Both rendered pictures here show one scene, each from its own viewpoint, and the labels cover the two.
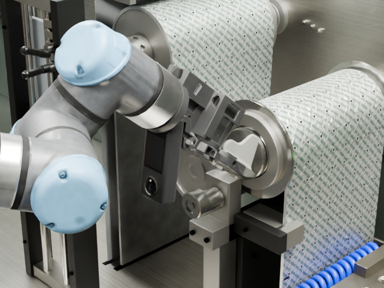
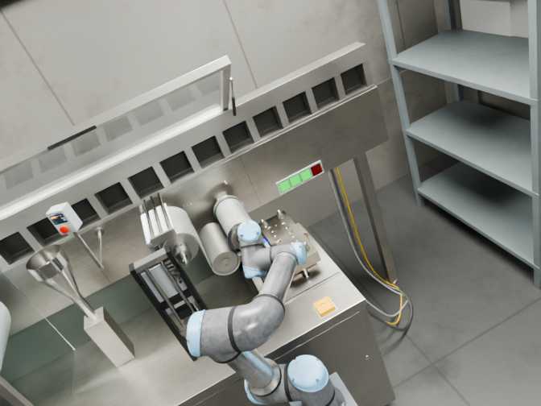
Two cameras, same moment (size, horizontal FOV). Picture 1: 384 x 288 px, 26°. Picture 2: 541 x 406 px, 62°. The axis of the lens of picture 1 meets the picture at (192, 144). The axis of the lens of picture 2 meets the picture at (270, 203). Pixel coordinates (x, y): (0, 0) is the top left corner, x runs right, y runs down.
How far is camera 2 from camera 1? 1.23 m
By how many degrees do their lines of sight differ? 48
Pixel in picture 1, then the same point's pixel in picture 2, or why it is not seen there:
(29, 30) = (152, 275)
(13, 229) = (158, 367)
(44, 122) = (263, 253)
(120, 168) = not seen: hidden behind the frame
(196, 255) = (215, 302)
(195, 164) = (225, 260)
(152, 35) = (183, 239)
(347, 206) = not seen: hidden behind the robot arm
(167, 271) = not seen: hidden behind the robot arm
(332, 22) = (193, 197)
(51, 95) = (251, 250)
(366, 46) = (210, 194)
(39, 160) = (291, 251)
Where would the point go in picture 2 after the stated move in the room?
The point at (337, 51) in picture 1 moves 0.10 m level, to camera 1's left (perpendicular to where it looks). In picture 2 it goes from (200, 204) to (190, 218)
